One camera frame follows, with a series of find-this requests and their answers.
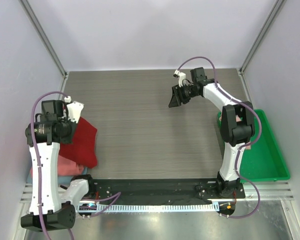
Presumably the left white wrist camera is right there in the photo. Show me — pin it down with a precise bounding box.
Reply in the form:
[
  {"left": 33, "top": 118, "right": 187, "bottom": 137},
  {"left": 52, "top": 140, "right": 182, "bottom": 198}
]
[{"left": 63, "top": 96, "right": 85, "bottom": 124}]

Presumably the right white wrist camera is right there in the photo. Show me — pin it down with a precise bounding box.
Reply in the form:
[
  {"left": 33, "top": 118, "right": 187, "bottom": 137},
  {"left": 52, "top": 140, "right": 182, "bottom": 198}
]
[{"left": 173, "top": 69, "right": 187, "bottom": 88}]

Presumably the aluminium front rail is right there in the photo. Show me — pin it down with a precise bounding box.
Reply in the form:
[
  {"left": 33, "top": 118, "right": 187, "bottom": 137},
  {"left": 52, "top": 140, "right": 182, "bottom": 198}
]
[{"left": 19, "top": 181, "right": 295, "bottom": 204}]

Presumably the folded pink t shirt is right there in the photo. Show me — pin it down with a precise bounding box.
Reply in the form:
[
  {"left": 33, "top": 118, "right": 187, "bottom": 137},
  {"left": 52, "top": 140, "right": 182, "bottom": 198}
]
[{"left": 29, "top": 154, "right": 85, "bottom": 177}]

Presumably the red t shirt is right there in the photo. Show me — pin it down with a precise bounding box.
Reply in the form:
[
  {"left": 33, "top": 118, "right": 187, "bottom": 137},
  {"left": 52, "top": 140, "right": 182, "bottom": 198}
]
[{"left": 59, "top": 117, "right": 98, "bottom": 169}]

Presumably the perforated white cable duct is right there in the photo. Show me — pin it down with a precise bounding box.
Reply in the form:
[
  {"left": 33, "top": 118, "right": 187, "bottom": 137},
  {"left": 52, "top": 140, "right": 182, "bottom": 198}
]
[{"left": 77, "top": 202, "right": 220, "bottom": 214}]

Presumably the left aluminium frame post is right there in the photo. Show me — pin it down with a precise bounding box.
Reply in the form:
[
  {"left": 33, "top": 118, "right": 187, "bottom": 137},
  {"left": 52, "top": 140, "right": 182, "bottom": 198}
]
[{"left": 19, "top": 0, "right": 67, "bottom": 79}]

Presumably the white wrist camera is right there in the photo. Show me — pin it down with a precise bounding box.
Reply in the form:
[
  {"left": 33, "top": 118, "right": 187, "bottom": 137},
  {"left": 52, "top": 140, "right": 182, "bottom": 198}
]
[
  {"left": 63, "top": 96, "right": 85, "bottom": 124},
  {"left": 173, "top": 69, "right": 187, "bottom": 88}
]

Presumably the green plastic tray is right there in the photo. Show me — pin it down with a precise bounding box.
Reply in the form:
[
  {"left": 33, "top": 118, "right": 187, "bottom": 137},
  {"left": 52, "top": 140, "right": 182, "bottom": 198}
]
[{"left": 216, "top": 109, "right": 291, "bottom": 183}]

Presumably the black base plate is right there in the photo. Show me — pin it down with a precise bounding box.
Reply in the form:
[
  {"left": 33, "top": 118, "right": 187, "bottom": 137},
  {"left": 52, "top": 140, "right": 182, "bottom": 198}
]
[{"left": 88, "top": 177, "right": 246, "bottom": 205}]

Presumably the pink t shirt in tray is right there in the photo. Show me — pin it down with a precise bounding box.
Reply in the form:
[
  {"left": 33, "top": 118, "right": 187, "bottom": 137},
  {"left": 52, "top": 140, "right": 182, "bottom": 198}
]
[{"left": 218, "top": 114, "right": 251, "bottom": 150}]

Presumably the aluminium frame post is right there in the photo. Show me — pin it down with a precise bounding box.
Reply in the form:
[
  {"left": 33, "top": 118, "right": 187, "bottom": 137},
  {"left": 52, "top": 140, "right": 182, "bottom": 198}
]
[
  {"left": 19, "top": 0, "right": 67, "bottom": 79},
  {"left": 238, "top": 0, "right": 288, "bottom": 74}
]

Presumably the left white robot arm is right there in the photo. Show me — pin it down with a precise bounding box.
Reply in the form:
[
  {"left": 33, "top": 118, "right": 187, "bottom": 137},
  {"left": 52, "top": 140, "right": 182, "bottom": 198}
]
[{"left": 20, "top": 97, "right": 96, "bottom": 232}]

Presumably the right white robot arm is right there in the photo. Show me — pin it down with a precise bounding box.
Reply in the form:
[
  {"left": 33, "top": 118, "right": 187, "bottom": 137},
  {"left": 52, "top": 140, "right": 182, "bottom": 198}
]
[{"left": 168, "top": 67, "right": 255, "bottom": 198}]

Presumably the right aluminium frame post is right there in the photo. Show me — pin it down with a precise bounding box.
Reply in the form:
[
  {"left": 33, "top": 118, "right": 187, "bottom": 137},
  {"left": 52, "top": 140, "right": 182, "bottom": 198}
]
[{"left": 238, "top": 0, "right": 288, "bottom": 74}]

